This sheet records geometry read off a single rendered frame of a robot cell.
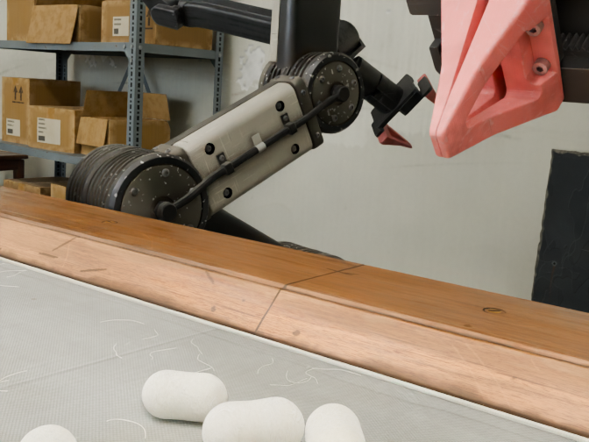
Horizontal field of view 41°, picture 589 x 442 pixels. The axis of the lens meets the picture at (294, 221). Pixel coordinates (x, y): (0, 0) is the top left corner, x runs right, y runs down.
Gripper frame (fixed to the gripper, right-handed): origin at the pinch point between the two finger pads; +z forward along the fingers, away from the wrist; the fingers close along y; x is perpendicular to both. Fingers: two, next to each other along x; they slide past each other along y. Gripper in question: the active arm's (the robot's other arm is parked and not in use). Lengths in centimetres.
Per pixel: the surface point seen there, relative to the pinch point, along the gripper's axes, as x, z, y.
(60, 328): 5.8, 12.1, -19.0
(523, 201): 147, -132, -72
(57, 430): -2.3, 18.5, -5.1
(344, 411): 2.9, 12.2, 0.8
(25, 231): 9.9, 4.5, -35.0
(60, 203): 14.2, -1.6, -41.1
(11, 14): 91, -144, -296
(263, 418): 1.7, 14.0, -1.2
